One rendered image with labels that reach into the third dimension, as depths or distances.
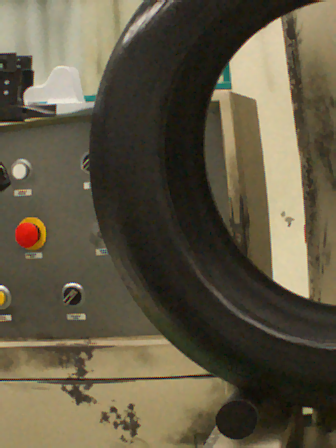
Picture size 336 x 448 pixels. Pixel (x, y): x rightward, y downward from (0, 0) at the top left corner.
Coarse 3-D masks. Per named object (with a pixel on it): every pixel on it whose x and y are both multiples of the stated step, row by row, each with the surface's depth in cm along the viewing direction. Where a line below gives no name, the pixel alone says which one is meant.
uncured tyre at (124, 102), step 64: (192, 0) 123; (256, 0) 148; (320, 0) 148; (128, 64) 125; (192, 64) 150; (128, 128) 125; (192, 128) 151; (128, 192) 125; (192, 192) 151; (128, 256) 127; (192, 256) 125; (192, 320) 125; (256, 320) 124; (320, 320) 149; (256, 384) 127; (320, 384) 124
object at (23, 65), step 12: (0, 60) 138; (12, 60) 135; (24, 60) 139; (0, 72) 135; (12, 72) 135; (24, 72) 140; (0, 84) 136; (12, 84) 136; (24, 84) 140; (0, 96) 136; (12, 96) 136; (0, 108) 135; (0, 120) 135; (12, 120) 136; (24, 120) 140
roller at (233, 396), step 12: (228, 396) 132; (240, 396) 129; (252, 396) 130; (228, 408) 126; (240, 408) 126; (252, 408) 126; (216, 420) 127; (228, 420) 126; (240, 420) 126; (252, 420) 126; (228, 432) 126; (240, 432) 126
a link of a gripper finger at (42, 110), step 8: (40, 104) 135; (48, 104) 135; (56, 104) 134; (0, 112) 134; (8, 112) 134; (16, 112) 134; (24, 112) 135; (32, 112) 134; (40, 112) 134; (48, 112) 134
